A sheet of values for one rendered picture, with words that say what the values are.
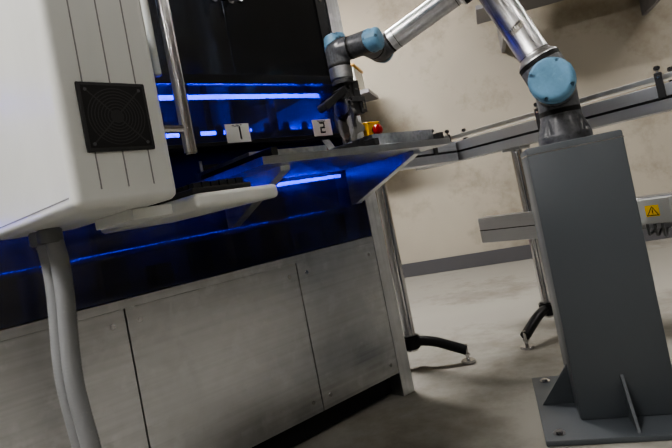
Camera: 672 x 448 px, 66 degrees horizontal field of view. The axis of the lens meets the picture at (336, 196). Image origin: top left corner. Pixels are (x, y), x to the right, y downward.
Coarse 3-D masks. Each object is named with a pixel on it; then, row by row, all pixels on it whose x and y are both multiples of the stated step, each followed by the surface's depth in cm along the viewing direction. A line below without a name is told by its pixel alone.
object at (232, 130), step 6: (228, 126) 161; (234, 126) 163; (240, 126) 164; (246, 126) 165; (228, 132) 161; (234, 132) 162; (246, 132) 165; (228, 138) 161; (234, 138) 162; (240, 138) 163; (246, 138) 165
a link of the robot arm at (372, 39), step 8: (360, 32) 164; (368, 32) 162; (376, 32) 161; (344, 40) 165; (352, 40) 164; (360, 40) 163; (368, 40) 162; (376, 40) 161; (352, 48) 164; (360, 48) 164; (368, 48) 163; (376, 48) 163; (352, 56) 167; (360, 56) 167; (368, 56) 169; (376, 56) 171
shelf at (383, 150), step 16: (384, 144) 146; (400, 144) 150; (416, 144) 154; (432, 144) 159; (256, 160) 123; (272, 160) 122; (288, 160) 125; (304, 160) 129; (320, 160) 137; (336, 160) 146; (352, 160) 156; (368, 160) 168; (224, 176) 136; (240, 176) 138; (288, 176) 169
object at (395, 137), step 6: (396, 132) 154; (402, 132) 155; (408, 132) 157; (414, 132) 158; (420, 132) 160; (426, 132) 162; (360, 138) 151; (366, 138) 149; (384, 138) 150; (390, 138) 152; (396, 138) 153; (402, 138) 155; (408, 138) 156; (414, 138) 158; (420, 138) 160; (426, 138) 161; (432, 138) 163
